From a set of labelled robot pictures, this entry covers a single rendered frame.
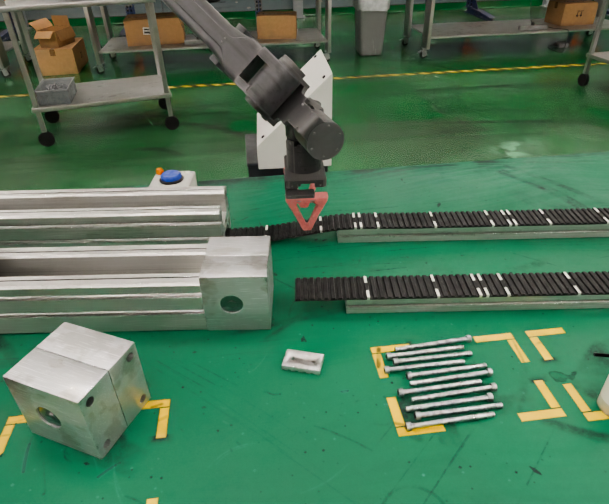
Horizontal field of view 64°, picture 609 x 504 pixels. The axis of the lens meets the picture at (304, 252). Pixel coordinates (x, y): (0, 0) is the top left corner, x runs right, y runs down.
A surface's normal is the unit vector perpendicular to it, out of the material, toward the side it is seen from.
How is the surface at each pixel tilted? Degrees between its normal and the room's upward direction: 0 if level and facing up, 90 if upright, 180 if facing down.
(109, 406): 90
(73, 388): 0
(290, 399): 0
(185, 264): 90
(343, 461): 0
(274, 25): 90
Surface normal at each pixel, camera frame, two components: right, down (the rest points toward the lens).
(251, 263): -0.02, -0.83
